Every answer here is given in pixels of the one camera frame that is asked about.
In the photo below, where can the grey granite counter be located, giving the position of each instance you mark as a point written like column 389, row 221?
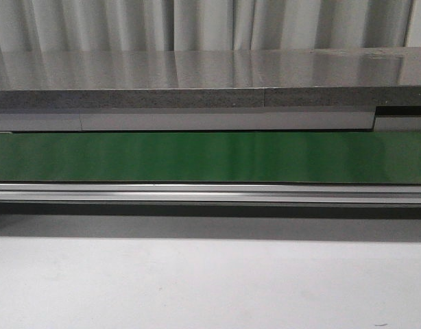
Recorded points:
column 377, row 89

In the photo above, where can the green belt conveyor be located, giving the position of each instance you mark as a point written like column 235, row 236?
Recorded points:
column 218, row 167

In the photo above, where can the white curtain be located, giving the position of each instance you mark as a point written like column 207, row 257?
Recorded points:
column 207, row 25

